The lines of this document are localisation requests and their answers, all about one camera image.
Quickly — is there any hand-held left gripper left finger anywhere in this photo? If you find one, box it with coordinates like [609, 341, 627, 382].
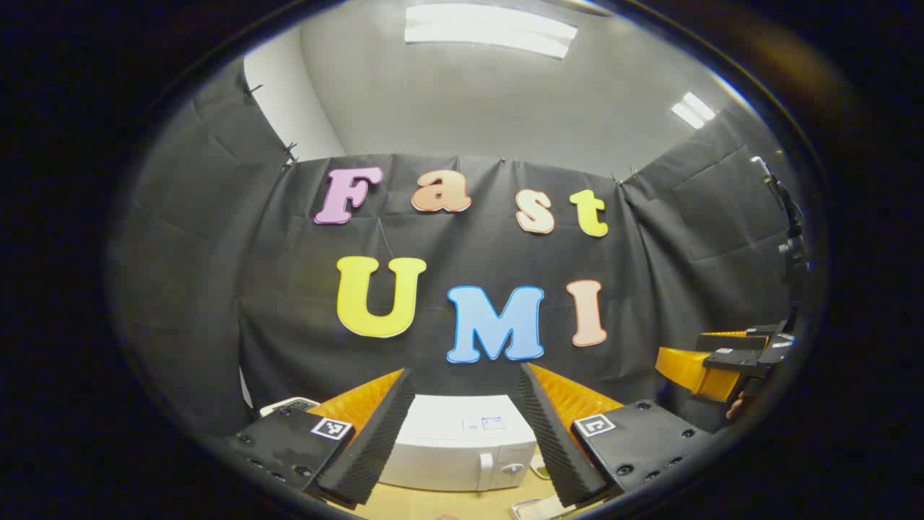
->
[227, 368, 417, 510]

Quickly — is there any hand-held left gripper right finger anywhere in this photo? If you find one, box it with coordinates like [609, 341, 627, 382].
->
[516, 363, 715, 506]

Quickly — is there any white microwave oven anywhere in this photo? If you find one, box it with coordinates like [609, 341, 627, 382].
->
[379, 394, 539, 493]

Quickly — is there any white toaster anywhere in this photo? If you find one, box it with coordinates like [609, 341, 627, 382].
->
[258, 396, 321, 419]

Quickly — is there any black stand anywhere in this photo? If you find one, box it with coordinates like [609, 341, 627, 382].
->
[751, 155, 811, 290]

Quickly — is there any black backdrop cloth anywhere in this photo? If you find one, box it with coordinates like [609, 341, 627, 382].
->
[115, 58, 802, 438]

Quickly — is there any small double ceiling light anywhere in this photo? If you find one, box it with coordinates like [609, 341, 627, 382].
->
[671, 92, 717, 130]

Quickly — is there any long ceiling light panel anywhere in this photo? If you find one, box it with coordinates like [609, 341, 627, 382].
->
[404, 4, 579, 60]

